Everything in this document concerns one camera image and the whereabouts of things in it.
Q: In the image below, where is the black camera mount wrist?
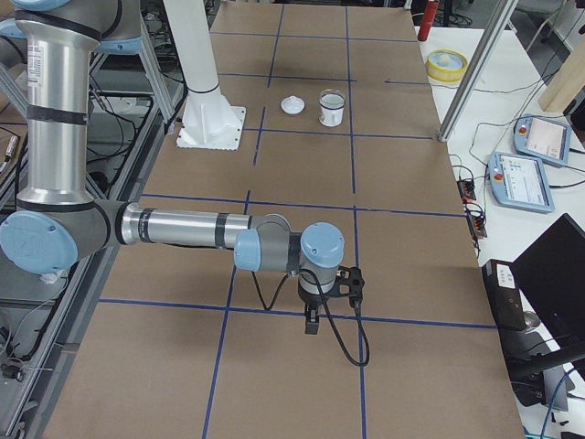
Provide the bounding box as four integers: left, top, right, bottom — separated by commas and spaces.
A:
327, 266, 365, 301

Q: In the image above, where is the orange black connector board far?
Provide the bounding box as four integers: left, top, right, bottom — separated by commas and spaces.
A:
457, 178, 476, 202

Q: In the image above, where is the black monitor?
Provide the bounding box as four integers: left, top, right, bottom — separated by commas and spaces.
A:
512, 213, 585, 347

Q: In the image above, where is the yellow tape roll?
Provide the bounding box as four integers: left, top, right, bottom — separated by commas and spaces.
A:
426, 48, 469, 83

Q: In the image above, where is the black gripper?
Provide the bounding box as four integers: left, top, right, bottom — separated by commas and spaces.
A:
302, 292, 323, 335

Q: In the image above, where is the black cable wrist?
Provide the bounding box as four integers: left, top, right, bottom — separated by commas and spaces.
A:
250, 268, 370, 367

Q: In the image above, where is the orange black connector board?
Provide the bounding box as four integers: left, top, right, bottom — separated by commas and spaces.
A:
466, 210, 487, 240
457, 178, 476, 202

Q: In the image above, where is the orange black connector board near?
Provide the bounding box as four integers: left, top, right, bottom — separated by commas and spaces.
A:
466, 210, 487, 240

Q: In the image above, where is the blue network cable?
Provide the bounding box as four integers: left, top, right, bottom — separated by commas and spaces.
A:
538, 368, 578, 439

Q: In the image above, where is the white enamel cup blue rim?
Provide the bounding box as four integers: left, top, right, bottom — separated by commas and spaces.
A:
319, 105, 345, 127

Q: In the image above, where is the teach pendant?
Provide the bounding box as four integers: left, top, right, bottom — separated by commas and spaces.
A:
487, 151, 555, 213
513, 114, 570, 167

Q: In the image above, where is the white round lid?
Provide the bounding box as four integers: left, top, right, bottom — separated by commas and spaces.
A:
280, 95, 305, 115

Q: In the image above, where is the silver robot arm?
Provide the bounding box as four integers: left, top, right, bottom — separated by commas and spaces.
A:
1, 1, 350, 334

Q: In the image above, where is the aluminium frame post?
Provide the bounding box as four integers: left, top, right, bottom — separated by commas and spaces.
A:
438, 0, 518, 142

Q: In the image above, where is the red bottle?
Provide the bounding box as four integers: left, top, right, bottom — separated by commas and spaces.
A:
417, 0, 440, 42

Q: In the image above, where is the near teach pendant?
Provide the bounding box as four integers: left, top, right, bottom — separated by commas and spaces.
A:
487, 151, 555, 213

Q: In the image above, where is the white pedestal column base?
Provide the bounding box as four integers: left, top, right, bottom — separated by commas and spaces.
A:
164, 0, 246, 151

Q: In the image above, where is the wooden block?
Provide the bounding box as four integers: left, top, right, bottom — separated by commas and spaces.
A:
538, 40, 585, 112

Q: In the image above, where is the black computer box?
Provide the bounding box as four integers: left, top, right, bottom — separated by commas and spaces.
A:
482, 260, 527, 331

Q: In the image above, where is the far teach pendant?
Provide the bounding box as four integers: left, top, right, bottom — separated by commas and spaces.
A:
513, 114, 570, 167

